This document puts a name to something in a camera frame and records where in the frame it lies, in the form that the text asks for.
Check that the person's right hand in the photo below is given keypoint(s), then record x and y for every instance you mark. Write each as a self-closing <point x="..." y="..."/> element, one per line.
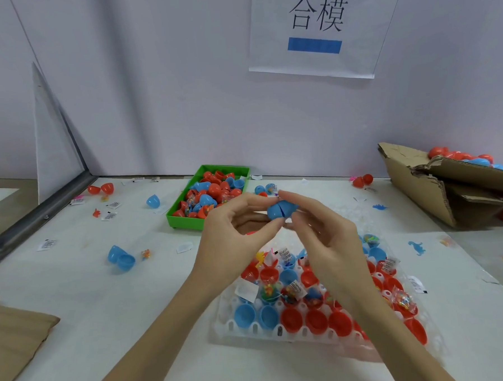
<point x="334" y="247"/>

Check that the small blue toy piece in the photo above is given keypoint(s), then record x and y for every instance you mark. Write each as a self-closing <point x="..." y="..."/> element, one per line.
<point x="417" y="248"/>

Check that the person's left hand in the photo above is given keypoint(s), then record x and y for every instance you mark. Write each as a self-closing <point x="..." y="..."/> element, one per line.
<point x="225" y="248"/>

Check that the single blue egg half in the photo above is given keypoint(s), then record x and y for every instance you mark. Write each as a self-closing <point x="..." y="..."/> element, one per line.
<point x="154" y="202"/>

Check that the clear plastic egg tray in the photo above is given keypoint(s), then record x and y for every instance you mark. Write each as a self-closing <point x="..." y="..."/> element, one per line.
<point x="407" y="268"/>

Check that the person's right forearm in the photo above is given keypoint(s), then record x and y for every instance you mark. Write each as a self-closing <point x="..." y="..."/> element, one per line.
<point x="403" y="344"/>

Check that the small white packet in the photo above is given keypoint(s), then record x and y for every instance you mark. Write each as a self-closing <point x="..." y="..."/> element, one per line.
<point x="46" y="244"/>

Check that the green plastic tray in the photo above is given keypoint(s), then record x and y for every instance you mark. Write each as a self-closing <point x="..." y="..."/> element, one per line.
<point x="172" y="223"/>

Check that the person's left forearm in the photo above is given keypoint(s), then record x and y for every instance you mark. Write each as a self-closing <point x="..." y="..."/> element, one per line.
<point x="154" y="345"/>

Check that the flat brown cardboard sheet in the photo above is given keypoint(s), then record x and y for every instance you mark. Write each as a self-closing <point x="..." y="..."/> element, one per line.
<point x="15" y="343"/>

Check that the clear triangular panel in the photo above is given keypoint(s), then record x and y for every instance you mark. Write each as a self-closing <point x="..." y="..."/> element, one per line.
<point x="55" y="144"/>

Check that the grey metal rail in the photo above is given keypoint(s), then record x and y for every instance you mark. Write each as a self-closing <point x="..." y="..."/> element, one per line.
<point x="39" y="223"/>

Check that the small orange toy piece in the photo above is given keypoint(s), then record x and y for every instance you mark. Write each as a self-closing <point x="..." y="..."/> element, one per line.
<point x="146" y="253"/>

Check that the cardboard box of capsules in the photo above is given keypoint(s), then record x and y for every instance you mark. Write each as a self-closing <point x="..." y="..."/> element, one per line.
<point x="415" y="180"/>

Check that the pile of finished eggs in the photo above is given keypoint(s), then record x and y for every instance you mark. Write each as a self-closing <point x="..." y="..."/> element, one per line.
<point x="473" y="157"/>

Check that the small capsule cluster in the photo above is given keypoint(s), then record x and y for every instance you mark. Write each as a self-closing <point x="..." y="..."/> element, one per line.
<point x="266" y="189"/>

